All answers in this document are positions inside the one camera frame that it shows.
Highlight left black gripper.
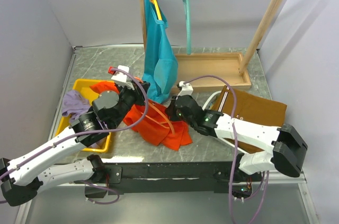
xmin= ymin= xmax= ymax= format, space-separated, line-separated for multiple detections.
xmin=110 ymin=78 xmax=150 ymax=128

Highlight orange t shirt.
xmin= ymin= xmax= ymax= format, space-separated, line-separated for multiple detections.
xmin=89 ymin=80 xmax=193 ymax=151

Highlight orange plastic hanger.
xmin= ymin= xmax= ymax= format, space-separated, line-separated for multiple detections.
xmin=132 ymin=75 xmax=176 ymax=135

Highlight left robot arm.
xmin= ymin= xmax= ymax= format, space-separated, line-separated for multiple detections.
xmin=1 ymin=81 xmax=150 ymax=207

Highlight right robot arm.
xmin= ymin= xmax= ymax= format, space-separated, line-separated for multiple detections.
xmin=165 ymin=95 xmax=308 ymax=183

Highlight blue t shirt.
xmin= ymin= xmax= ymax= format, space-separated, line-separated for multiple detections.
xmin=142 ymin=0 xmax=178 ymax=103

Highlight purple t shirt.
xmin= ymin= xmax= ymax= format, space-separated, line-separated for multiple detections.
xmin=61 ymin=89 xmax=103 ymax=130

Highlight teal plastic hanger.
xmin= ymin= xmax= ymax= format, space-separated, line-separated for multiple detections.
xmin=182 ymin=0 xmax=191 ymax=55

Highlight yellow plastic tray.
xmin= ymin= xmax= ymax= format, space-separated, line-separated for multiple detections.
xmin=57 ymin=78 xmax=119 ymax=154

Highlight white plastic basket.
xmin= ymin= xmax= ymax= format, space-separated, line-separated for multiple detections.
xmin=202 ymin=91 xmax=249 ymax=154

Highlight wooden clothes rack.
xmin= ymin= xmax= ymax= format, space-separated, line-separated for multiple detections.
xmin=139 ymin=0 xmax=283 ymax=89

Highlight brown shorts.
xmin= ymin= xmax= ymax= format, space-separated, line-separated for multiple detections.
xmin=211 ymin=86 xmax=287 ymax=154

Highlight black base beam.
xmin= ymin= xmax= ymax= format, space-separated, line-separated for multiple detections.
xmin=73 ymin=162 xmax=263 ymax=196

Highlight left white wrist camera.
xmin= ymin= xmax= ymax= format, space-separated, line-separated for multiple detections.
xmin=108 ymin=65 xmax=141 ymax=90

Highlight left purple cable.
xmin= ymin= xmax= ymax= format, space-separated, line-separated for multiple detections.
xmin=0 ymin=67 xmax=149 ymax=205

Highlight aluminium frame rail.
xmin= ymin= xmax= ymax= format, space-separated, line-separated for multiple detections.
xmin=14 ymin=182 xmax=318 ymax=223

